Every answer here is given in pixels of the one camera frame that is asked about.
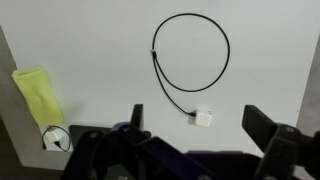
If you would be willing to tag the white square charger block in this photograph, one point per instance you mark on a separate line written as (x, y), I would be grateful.
(203, 117)

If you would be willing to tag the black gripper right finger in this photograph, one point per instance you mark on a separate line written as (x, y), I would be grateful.
(286, 150)

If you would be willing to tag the white board sheet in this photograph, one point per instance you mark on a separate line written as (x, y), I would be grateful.
(100, 50)

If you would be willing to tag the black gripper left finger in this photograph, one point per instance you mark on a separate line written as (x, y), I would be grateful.
(100, 156)

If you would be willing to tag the yellow-green folded cloth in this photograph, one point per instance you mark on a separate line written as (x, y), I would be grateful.
(36, 93)

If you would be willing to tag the small white charger plug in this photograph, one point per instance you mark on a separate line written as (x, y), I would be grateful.
(53, 135)

